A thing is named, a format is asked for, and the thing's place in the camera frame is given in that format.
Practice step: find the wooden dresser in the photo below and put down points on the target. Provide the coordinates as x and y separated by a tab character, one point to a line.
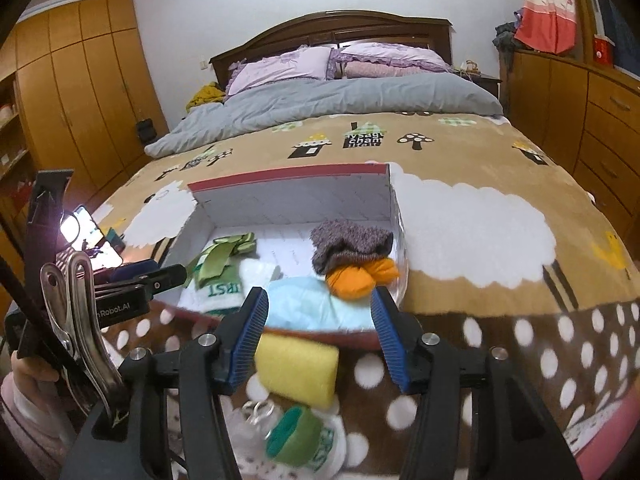
575	110

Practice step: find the plain purple pillow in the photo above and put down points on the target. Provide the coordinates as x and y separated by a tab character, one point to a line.
280	67

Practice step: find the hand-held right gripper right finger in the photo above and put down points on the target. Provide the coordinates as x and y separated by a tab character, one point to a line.
390	335

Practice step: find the black bag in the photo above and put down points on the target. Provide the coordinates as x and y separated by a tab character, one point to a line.
146	132

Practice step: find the green ribbon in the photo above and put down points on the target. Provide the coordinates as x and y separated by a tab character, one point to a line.
215	260

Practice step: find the wooden wardrobe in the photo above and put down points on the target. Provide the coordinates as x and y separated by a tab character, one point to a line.
90	110

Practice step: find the grey duvet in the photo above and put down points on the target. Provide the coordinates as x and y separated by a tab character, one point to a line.
325	100

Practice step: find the white green sock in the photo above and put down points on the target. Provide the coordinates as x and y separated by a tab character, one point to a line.
300	437
220	292

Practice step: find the beige printed blanket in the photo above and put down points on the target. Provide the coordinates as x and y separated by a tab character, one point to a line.
475	170

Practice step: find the grey knitted sock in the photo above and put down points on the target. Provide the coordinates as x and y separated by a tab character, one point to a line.
350	242

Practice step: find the person's left hand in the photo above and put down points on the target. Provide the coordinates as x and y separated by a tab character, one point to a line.
32	367

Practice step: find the ruffled purple pillow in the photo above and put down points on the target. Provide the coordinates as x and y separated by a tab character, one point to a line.
395	52

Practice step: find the yellow cloth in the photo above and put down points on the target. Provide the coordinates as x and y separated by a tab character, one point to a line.
205	95

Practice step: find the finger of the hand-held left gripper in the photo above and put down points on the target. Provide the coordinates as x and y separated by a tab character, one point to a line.
132	270
167	279

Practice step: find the cream and red curtain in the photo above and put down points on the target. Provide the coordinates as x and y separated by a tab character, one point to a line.
545	10

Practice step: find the dark wooden headboard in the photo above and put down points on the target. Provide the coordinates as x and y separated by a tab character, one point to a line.
350	25

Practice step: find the pink pillow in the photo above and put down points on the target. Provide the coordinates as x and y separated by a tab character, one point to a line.
380	70

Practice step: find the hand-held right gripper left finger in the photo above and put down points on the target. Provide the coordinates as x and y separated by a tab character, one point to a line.
247	330

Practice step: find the red cup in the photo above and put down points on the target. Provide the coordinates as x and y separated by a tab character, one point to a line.
603	50

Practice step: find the person's left forearm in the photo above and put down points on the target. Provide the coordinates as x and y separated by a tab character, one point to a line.
35	420

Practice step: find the orange cloth bundle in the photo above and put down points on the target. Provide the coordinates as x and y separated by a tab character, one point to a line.
355	280

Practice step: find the brown spotted blanket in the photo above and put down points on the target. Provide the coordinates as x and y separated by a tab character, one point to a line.
500	360

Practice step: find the dark clothes pile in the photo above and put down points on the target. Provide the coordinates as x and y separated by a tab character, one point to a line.
505	35

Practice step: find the smartphone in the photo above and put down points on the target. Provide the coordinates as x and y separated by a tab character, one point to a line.
95	240

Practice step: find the metal spring clamp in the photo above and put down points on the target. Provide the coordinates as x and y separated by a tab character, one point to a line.
82	320

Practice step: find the blue face mask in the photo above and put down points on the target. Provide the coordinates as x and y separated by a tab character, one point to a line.
310	305

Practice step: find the red cardboard box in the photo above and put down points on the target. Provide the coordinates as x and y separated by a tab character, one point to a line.
300	195

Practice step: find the yellow sponge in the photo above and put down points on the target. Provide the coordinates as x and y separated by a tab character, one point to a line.
295	367

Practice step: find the wooden nightstand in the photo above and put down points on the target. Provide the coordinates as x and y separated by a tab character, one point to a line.
487	82

